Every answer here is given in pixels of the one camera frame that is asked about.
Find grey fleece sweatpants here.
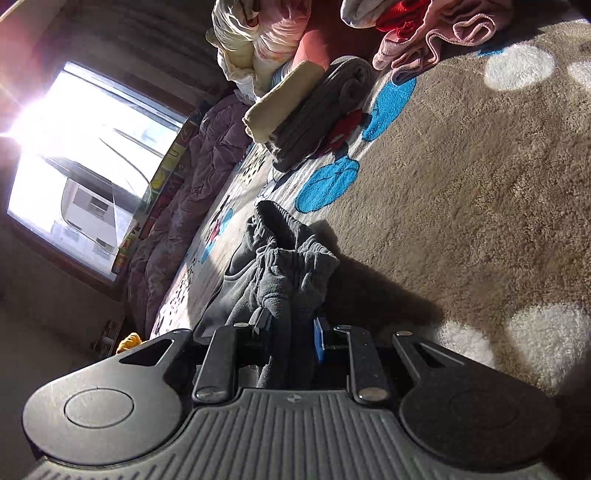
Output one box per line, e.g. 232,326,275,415
193,200,339,389

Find cream yellow duvet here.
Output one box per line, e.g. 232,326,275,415
205,0,260,104

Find red knit garment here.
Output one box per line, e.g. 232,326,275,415
376,0,431,33

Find dark grey folded garment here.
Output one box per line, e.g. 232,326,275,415
266,56,375,173

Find window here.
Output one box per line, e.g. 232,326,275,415
7,62,185,283

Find purple crumpled quilt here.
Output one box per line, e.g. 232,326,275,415
125,92,252,337

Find pink floral duvet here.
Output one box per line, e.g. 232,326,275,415
252,0,311,94

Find red pillow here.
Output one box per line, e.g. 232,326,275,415
291,0,383,70

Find yellow folded sweater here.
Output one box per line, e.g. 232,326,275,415
116,332,143,354

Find cluttered side shelf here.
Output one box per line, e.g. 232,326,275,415
91,318,124,359

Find Mickey Mouse plush blanket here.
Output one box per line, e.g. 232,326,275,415
146,1,590,396

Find cream folded garment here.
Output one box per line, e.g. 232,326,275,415
242,61,325,144

